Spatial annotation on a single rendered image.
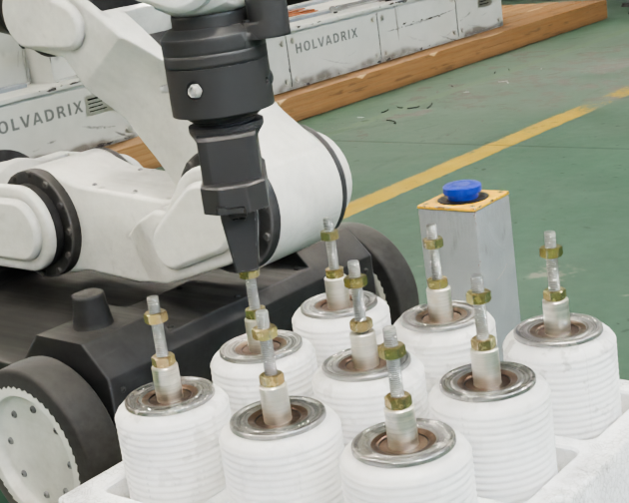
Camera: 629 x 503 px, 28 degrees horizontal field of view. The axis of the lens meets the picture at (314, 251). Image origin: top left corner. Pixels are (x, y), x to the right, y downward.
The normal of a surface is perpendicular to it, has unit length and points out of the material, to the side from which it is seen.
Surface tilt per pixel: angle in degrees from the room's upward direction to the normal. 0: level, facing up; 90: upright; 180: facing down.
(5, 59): 90
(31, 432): 90
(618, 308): 0
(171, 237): 90
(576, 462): 0
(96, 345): 45
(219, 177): 90
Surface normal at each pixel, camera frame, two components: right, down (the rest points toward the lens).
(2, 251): -0.64, 0.29
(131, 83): -0.36, 0.62
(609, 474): 0.78, 0.07
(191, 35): -0.33, -0.46
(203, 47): -0.14, 0.29
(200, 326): 0.45, -0.61
